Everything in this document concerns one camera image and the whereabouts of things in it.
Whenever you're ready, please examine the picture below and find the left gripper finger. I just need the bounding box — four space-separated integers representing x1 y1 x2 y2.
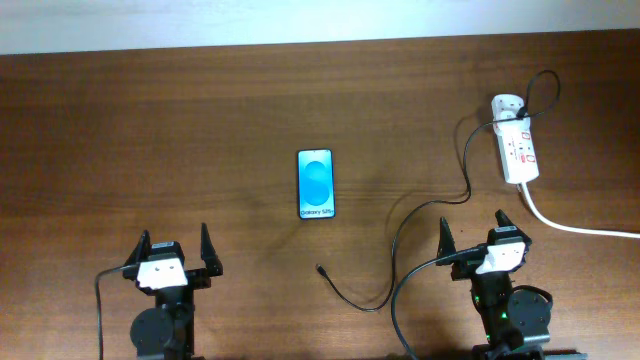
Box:
201 223 223 276
124 230 151 266

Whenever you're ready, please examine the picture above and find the right black camera cable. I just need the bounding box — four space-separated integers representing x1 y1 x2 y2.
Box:
390 245 489 360

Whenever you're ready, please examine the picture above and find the blue screen Galaxy smartphone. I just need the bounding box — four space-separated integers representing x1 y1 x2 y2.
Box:
297 149 336 220

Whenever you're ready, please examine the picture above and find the white wall charger plug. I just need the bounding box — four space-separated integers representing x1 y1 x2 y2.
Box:
491 94 524 121

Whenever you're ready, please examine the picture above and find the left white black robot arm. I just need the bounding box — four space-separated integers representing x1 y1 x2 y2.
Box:
123 224 223 360

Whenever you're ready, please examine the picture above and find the black USB charging cable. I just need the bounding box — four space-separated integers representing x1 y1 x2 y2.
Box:
315 69 561 313

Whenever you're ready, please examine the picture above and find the white power strip cord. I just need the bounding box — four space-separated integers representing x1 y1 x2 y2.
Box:
517 181 640 240

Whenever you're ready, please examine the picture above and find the white power strip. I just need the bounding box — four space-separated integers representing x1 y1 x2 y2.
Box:
494 118 540 185

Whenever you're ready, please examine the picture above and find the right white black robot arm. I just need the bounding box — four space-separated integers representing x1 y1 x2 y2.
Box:
436 210 553 359

